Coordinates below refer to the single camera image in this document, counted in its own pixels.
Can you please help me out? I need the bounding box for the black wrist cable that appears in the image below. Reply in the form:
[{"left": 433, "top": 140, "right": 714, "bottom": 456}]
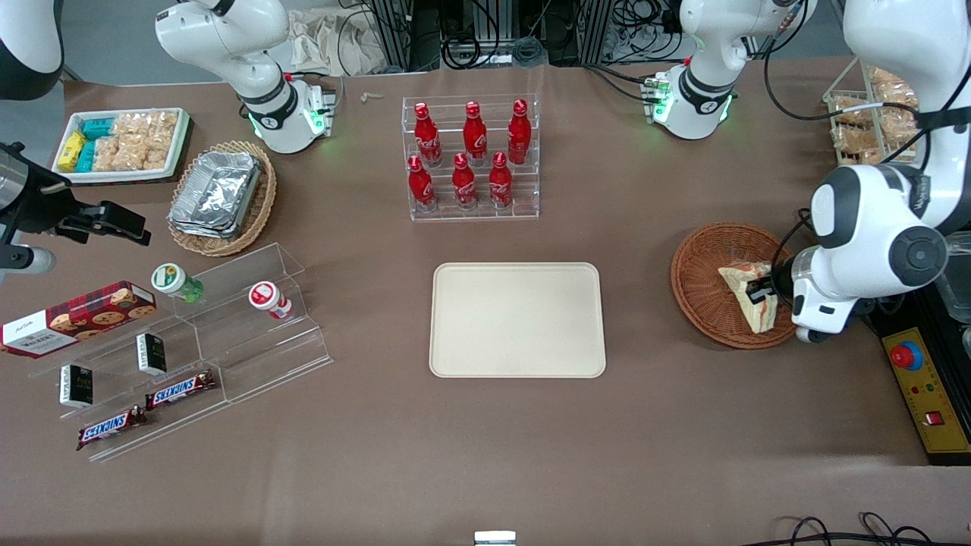
[{"left": 880, "top": 114, "right": 935, "bottom": 165}]

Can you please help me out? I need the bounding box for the brown round wicker basket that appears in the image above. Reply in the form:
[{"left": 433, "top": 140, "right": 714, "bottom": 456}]
[{"left": 671, "top": 221, "right": 806, "bottom": 350}]

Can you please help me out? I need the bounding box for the white rectangular snack tray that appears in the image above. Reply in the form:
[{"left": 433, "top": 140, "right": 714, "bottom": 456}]
[{"left": 50, "top": 107, "right": 191, "bottom": 185}]

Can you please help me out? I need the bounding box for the red tartan cookie box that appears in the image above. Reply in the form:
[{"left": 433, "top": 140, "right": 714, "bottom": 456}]
[{"left": 0, "top": 281, "right": 158, "bottom": 359}]

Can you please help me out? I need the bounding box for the red capped drink bottle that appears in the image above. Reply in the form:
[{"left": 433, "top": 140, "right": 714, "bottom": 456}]
[{"left": 248, "top": 281, "right": 293, "bottom": 322}]

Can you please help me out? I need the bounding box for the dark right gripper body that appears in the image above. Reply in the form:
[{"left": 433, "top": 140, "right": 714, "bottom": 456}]
[{"left": 0, "top": 162, "right": 101, "bottom": 246}]

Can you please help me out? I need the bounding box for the black floor cable bundle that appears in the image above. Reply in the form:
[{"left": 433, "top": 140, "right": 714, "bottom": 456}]
[{"left": 759, "top": 512, "right": 971, "bottom": 546}]

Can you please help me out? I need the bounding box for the yellow black control box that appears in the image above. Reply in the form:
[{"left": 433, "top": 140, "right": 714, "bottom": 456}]
[{"left": 865, "top": 292, "right": 971, "bottom": 466}]

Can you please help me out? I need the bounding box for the snickers chocolate bar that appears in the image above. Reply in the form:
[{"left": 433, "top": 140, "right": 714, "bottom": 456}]
[
  {"left": 145, "top": 370, "right": 218, "bottom": 411},
  {"left": 76, "top": 406, "right": 149, "bottom": 452}
]

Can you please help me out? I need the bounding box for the white wire basket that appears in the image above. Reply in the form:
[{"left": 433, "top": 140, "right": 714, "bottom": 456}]
[{"left": 823, "top": 55, "right": 923, "bottom": 168}]

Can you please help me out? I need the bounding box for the clear rice cracker bag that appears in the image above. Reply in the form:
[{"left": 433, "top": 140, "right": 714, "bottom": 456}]
[
  {"left": 144, "top": 133, "right": 174, "bottom": 171},
  {"left": 114, "top": 111, "right": 180, "bottom": 142},
  {"left": 93, "top": 136, "right": 122, "bottom": 173},
  {"left": 115, "top": 136, "right": 149, "bottom": 172}
]

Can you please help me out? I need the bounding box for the aluminium foil container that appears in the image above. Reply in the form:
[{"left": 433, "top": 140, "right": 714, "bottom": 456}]
[{"left": 168, "top": 150, "right": 263, "bottom": 240}]

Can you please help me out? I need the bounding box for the clear acrylic bottle rack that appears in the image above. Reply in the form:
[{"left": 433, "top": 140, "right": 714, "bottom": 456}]
[{"left": 401, "top": 94, "right": 540, "bottom": 222}]

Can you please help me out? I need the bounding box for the black looped table cable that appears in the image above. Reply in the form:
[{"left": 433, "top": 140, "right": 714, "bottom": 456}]
[{"left": 772, "top": 209, "right": 817, "bottom": 268}]

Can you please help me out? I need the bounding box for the light oval wicker basket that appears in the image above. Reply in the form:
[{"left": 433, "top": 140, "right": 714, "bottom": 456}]
[{"left": 167, "top": 140, "right": 278, "bottom": 258}]

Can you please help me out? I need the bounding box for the beige crumpled cloth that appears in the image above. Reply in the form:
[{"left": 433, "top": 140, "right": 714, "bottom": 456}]
[{"left": 287, "top": 8, "right": 388, "bottom": 77}]

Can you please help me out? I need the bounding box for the triangular sandwich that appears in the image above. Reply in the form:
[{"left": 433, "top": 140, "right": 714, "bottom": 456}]
[{"left": 718, "top": 260, "right": 779, "bottom": 334}]

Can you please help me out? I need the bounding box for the beige rectangular tray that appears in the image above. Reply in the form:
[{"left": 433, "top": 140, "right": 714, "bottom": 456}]
[{"left": 429, "top": 262, "right": 607, "bottom": 379}]

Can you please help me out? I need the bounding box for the yellow snack packet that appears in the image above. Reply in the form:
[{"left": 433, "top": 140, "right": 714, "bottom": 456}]
[{"left": 58, "top": 131, "right": 86, "bottom": 173}]

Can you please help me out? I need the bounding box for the green capped drink bottle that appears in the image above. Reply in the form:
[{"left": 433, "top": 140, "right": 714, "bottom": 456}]
[{"left": 151, "top": 262, "right": 205, "bottom": 304}]

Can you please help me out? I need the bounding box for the clear plastic container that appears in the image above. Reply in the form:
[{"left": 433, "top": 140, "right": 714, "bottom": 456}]
[{"left": 935, "top": 231, "right": 971, "bottom": 324}]

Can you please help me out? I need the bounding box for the clear acrylic stepped stand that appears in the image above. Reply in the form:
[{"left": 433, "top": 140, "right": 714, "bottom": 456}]
[{"left": 29, "top": 243, "right": 335, "bottom": 464}]

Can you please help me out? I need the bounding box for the aluminium profile frame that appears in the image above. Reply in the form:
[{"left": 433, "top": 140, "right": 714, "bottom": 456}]
[{"left": 367, "top": 0, "right": 427, "bottom": 73}]

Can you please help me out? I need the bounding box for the black base cable bundle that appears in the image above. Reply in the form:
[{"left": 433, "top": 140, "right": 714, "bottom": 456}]
[{"left": 583, "top": 62, "right": 662, "bottom": 105}]

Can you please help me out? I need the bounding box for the small black white box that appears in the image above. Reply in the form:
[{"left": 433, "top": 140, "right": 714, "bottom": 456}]
[
  {"left": 136, "top": 332, "right": 168, "bottom": 377},
  {"left": 59, "top": 364, "right": 94, "bottom": 410}
]

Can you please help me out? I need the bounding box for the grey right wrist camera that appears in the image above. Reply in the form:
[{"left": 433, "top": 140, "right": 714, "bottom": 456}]
[{"left": 0, "top": 246, "right": 57, "bottom": 278}]

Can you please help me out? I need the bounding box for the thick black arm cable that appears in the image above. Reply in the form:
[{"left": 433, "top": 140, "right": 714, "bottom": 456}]
[{"left": 761, "top": 30, "right": 971, "bottom": 130}]

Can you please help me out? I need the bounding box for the red cola bottle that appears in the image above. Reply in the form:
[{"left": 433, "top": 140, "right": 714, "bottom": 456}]
[
  {"left": 506, "top": 99, "right": 533, "bottom": 167},
  {"left": 451, "top": 152, "right": 479, "bottom": 212},
  {"left": 413, "top": 102, "right": 443, "bottom": 168},
  {"left": 488, "top": 151, "right": 514, "bottom": 210},
  {"left": 462, "top": 100, "right": 489, "bottom": 167},
  {"left": 407, "top": 155, "right": 438, "bottom": 214}
]

